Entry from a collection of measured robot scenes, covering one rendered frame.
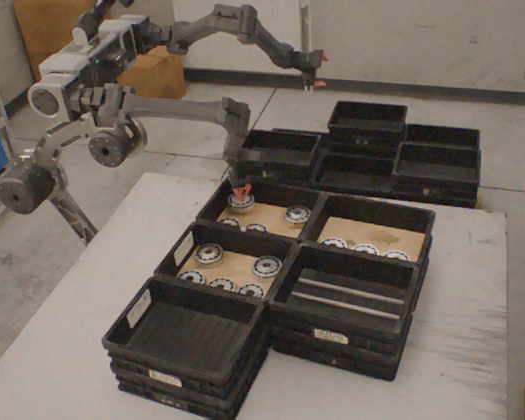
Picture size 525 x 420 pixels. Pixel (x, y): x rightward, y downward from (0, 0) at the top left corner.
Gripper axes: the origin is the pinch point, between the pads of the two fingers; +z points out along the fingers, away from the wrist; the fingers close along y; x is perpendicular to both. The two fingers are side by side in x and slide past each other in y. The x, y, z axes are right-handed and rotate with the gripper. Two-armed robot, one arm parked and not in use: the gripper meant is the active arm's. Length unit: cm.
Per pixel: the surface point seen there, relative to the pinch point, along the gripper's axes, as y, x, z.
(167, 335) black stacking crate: -54, 37, 10
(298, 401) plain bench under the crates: -80, 3, 23
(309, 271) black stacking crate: -41.1, -13.5, 8.3
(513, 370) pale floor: -42, -107, 89
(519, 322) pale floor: -18, -125, 87
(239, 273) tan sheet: -34.3, 9.2, 8.4
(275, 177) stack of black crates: 67, -31, 36
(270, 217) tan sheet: -8.0, -9.1, 6.6
